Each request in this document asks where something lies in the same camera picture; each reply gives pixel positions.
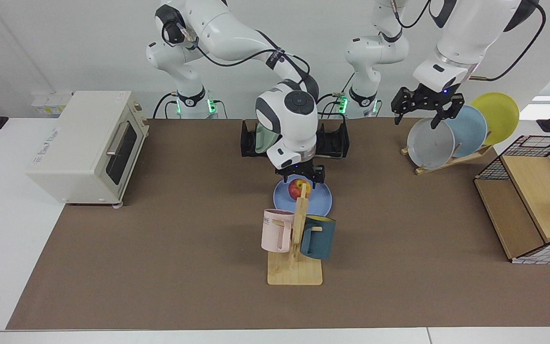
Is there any red yellow apple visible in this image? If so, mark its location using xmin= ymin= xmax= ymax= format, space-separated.
xmin=288 ymin=178 xmax=312 ymax=200

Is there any grey plate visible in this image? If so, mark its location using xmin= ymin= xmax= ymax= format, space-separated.
xmin=407 ymin=118 xmax=456 ymax=170

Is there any light blue plate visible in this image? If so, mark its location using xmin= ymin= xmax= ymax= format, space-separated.
xmin=440 ymin=105 xmax=488 ymax=158

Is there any pale green plate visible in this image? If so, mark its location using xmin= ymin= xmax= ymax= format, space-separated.
xmin=255 ymin=122 xmax=281 ymax=154

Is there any wooden plate stand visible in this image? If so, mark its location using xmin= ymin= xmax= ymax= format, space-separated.
xmin=401 ymin=143 xmax=493 ymax=175

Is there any black dish rack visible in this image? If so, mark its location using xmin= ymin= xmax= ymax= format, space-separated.
xmin=241 ymin=118 xmax=350 ymax=158

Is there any yellow plate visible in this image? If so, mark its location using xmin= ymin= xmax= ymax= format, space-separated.
xmin=470 ymin=92 xmax=520 ymax=146

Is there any pink cup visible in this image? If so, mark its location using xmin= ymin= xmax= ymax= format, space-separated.
xmin=261 ymin=209 xmax=296 ymax=253

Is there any dark blue cup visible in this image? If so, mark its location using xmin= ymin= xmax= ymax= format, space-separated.
xmin=300 ymin=215 xmax=337 ymax=260

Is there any wooden cup stand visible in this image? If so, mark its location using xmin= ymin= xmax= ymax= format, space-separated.
xmin=267 ymin=183 xmax=323 ymax=286

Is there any brown table cloth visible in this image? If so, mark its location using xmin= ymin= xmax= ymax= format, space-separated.
xmin=6 ymin=118 xmax=550 ymax=330

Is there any pale toaster oven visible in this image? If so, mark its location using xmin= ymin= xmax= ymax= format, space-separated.
xmin=26 ymin=91 xmax=149 ymax=207

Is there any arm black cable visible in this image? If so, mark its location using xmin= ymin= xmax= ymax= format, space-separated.
xmin=468 ymin=0 xmax=548 ymax=81
xmin=162 ymin=19 xmax=312 ymax=83

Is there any wire basket with wooden floor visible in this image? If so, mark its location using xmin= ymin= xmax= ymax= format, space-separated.
xmin=474 ymin=135 xmax=550 ymax=265

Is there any white wall socket box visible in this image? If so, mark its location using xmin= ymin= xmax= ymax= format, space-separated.
xmin=32 ymin=92 xmax=73 ymax=117

